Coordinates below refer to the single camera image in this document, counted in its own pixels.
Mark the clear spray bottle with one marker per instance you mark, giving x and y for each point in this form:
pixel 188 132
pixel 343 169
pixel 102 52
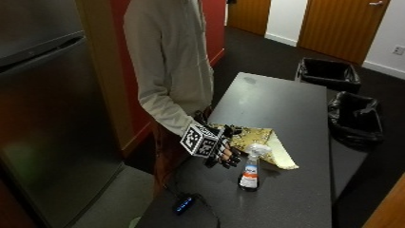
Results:
pixel 252 167

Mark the yellow patterned cloth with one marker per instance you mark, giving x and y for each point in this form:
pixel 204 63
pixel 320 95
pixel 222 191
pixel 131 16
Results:
pixel 264 144

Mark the white marker cube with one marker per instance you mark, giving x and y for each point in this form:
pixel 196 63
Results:
pixel 199 141

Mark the black device with blue lights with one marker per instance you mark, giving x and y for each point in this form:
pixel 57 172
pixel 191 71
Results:
pixel 184 204

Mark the the person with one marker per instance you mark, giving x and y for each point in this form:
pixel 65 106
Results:
pixel 168 63

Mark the black-lined trash bin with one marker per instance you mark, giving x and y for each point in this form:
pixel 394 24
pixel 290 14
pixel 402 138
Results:
pixel 330 73
pixel 355 118

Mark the wooden door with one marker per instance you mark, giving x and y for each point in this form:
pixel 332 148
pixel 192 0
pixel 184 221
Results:
pixel 248 14
pixel 340 27

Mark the wooden panel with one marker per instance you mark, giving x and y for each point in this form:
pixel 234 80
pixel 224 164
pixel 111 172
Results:
pixel 388 209

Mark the stainless steel refrigerator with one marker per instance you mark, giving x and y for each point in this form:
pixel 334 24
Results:
pixel 46 110

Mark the white wall outlet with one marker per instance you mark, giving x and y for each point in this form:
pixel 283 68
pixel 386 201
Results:
pixel 399 49

